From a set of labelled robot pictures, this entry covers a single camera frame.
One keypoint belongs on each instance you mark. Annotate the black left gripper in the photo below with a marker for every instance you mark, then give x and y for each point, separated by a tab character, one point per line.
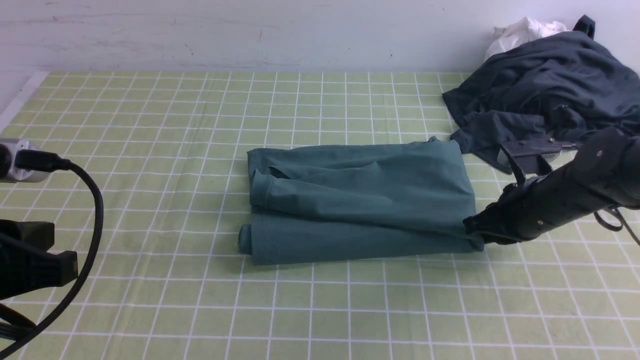
26	264

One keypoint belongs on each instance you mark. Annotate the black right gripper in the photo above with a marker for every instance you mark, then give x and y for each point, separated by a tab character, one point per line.
533	206

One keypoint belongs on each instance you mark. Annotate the green long-sleeved shirt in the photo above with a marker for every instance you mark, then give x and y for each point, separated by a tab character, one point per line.
331	203

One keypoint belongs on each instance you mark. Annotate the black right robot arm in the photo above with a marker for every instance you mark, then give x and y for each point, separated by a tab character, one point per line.
601	179

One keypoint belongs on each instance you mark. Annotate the dark grey crumpled garment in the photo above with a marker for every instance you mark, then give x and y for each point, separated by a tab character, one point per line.
564	87

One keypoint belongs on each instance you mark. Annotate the green checkered tablecloth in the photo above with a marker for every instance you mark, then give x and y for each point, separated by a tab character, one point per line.
168	150

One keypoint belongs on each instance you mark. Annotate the white crumpled cloth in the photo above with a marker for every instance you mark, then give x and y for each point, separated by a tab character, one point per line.
523	31

